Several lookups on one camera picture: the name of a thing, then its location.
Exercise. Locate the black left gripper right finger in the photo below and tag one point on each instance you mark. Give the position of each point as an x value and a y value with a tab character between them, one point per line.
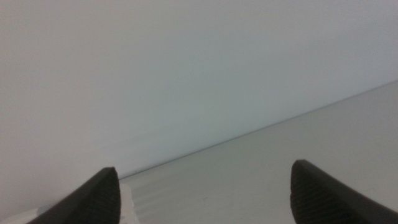
317	199

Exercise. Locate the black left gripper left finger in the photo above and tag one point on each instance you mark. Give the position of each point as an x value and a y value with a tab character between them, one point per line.
93	202

